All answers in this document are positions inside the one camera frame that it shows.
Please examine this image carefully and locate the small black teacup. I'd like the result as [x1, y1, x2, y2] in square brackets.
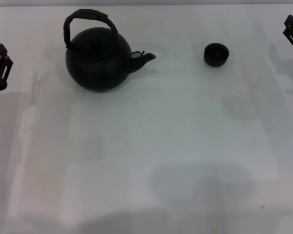
[204, 42, 230, 66]

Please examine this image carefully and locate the black round teapot with handle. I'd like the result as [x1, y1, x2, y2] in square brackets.
[62, 8, 157, 93]

